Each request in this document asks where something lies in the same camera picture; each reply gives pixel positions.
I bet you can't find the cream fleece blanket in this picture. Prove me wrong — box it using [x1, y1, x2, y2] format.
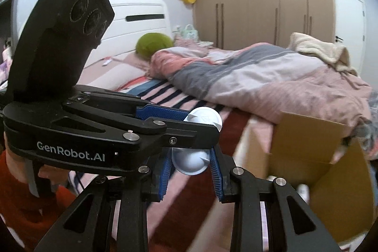
[288, 32, 358, 75]

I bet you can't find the white bed headboard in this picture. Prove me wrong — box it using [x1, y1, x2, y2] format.
[84, 0, 172, 68]

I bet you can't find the long beige pillow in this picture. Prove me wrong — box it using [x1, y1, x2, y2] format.
[89, 63, 148, 91]

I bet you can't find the person's left forearm red sleeve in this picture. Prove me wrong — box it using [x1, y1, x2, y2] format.
[0, 169, 79, 252]

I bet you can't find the pale green plastic bag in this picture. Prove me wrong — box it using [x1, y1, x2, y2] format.
[177, 24, 198, 40]

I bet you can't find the striped plush blanket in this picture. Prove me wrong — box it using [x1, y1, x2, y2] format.
[68, 78, 296, 252]

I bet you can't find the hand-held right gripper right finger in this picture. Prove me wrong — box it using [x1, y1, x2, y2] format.
[209, 147, 340, 252]

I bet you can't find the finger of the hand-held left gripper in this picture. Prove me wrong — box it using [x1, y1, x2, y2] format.
[122, 119, 221, 150]
[63, 92, 191, 123]

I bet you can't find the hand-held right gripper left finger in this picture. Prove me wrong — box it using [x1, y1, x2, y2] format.
[34, 149, 173, 252]

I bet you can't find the pink grey striped duvet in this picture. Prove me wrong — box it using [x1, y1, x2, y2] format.
[149, 42, 374, 125]

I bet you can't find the white door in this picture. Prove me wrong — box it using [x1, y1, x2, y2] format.
[332, 0, 367, 75]

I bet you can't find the green round pillow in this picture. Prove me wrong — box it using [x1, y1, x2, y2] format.
[135, 32, 174, 59]

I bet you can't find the brown cardboard box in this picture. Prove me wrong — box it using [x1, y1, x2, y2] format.
[236, 111, 377, 247]

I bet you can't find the person's left hand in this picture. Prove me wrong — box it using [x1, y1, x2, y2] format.
[0, 150, 70, 198]

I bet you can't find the white round plastic container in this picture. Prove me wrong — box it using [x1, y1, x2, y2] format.
[171, 107, 223, 176]

